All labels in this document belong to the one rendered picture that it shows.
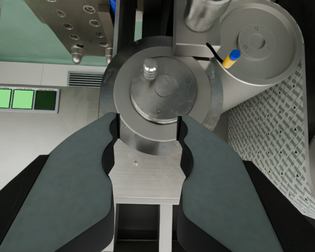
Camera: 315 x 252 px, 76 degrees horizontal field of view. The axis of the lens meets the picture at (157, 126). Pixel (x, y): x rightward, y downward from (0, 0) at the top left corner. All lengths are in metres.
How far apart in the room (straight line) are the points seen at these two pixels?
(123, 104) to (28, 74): 3.34
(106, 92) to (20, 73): 3.38
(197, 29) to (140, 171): 0.41
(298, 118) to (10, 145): 0.64
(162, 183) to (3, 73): 3.38
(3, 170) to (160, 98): 0.53
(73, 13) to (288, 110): 0.45
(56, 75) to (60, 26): 2.81
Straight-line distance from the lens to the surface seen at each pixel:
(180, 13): 0.25
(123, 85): 0.24
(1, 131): 0.69
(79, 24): 0.56
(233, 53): 0.20
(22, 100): 0.67
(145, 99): 0.22
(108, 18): 0.48
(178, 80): 0.23
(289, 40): 0.34
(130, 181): 0.57
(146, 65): 0.20
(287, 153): 0.33
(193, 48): 0.24
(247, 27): 0.31
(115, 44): 0.28
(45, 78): 3.42
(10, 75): 3.67
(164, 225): 0.60
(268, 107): 0.37
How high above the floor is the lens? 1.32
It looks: 8 degrees down
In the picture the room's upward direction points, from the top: 178 degrees counter-clockwise
